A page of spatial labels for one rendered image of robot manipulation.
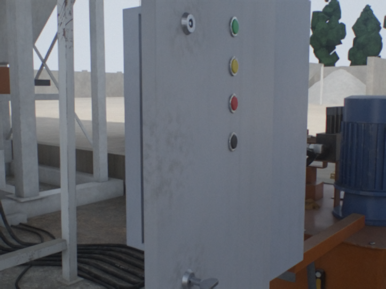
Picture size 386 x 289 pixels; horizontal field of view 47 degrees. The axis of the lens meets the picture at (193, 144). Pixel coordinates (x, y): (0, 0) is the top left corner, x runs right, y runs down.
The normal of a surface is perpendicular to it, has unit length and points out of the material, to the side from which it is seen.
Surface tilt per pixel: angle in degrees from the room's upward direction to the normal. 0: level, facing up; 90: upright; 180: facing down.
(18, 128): 90
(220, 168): 90
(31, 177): 90
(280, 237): 90
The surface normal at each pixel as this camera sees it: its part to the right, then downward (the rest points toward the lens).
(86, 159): -0.64, 0.09
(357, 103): -0.80, 0.07
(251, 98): 0.87, 0.06
